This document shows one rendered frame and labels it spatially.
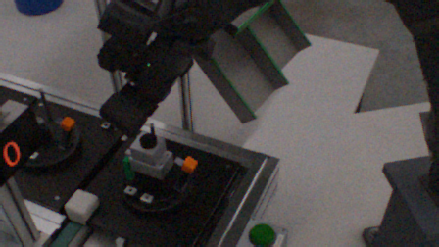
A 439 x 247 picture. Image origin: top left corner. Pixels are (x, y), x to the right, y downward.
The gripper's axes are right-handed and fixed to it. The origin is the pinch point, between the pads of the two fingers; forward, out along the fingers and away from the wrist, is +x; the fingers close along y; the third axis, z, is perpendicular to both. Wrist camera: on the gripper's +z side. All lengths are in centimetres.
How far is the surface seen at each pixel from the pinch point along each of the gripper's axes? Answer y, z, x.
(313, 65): -61, -27, 20
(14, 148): 18.4, 8.8, 1.3
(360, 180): -27, -45, 9
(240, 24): -23.4, -5.1, -5.7
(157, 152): 0.8, -7.2, 6.6
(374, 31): -221, -68, 95
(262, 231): 1.3, -29.3, 5.5
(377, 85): -172, -79, 89
